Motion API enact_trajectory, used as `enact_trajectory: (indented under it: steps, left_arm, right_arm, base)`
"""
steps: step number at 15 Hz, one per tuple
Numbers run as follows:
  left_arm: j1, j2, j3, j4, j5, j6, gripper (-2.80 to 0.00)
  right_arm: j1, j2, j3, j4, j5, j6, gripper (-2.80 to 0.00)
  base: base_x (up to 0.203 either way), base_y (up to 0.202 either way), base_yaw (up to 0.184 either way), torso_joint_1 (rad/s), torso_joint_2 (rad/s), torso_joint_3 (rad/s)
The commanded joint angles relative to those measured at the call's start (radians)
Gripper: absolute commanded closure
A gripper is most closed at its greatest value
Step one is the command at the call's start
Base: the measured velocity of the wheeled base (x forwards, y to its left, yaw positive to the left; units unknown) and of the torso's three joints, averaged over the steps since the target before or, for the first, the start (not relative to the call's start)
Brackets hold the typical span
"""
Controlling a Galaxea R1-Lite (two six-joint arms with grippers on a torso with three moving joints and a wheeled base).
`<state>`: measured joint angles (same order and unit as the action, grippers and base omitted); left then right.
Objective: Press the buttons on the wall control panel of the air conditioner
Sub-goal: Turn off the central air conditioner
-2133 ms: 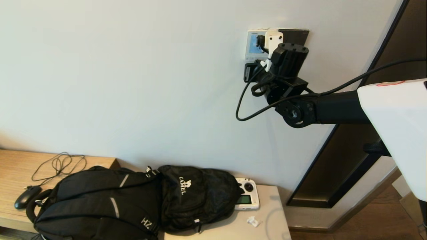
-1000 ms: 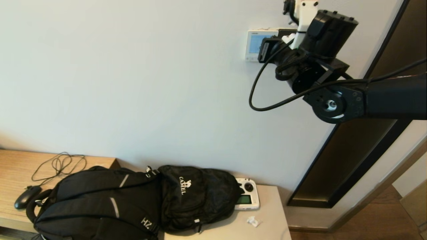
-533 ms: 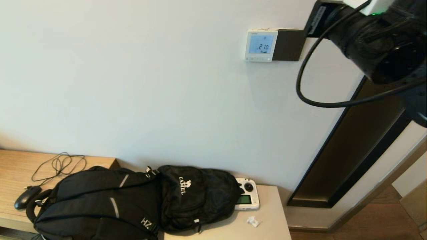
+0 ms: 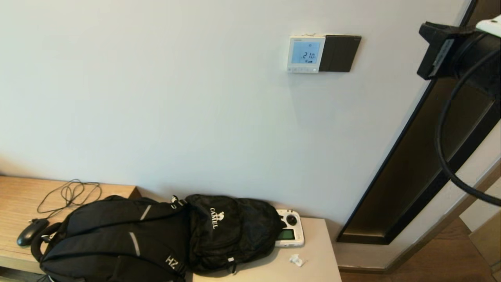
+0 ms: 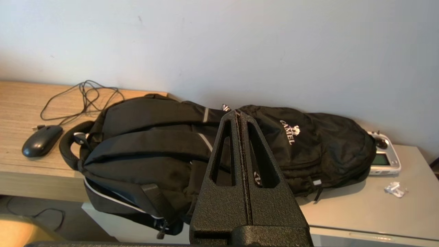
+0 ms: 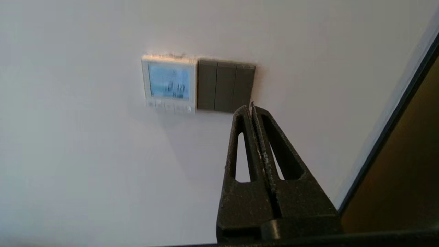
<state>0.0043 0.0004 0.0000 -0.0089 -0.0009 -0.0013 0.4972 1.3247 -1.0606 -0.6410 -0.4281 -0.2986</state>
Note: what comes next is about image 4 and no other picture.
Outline white wall thermostat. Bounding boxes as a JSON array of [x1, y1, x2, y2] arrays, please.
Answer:
[[287, 36, 326, 74]]

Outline light brown wooden board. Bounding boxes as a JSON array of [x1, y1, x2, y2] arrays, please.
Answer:
[[469, 221, 501, 275]]

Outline white remote controller with screen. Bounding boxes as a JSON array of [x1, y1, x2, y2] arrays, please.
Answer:
[[275, 209, 305, 248]]

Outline beige drawer cabinet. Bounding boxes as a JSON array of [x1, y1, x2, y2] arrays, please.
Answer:
[[135, 187, 342, 282]]

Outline black Camel logo backpack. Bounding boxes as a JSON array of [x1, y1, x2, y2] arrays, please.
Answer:
[[185, 194, 286, 275]]

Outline large black backpack grey stripes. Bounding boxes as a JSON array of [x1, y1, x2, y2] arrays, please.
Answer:
[[31, 195, 190, 282]]

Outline light wooden desk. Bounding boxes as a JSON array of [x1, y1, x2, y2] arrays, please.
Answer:
[[0, 175, 142, 282]]

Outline black computer mouse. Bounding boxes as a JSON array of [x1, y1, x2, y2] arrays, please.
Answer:
[[16, 219, 50, 247]]

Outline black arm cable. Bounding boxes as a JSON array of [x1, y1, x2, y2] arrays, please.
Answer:
[[436, 33, 501, 207]]

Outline black wall switch panel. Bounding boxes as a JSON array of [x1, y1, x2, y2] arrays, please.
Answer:
[[319, 35, 362, 72]]

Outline thin black mouse cable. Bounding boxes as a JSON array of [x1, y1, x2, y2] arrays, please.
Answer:
[[36, 179, 102, 220]]

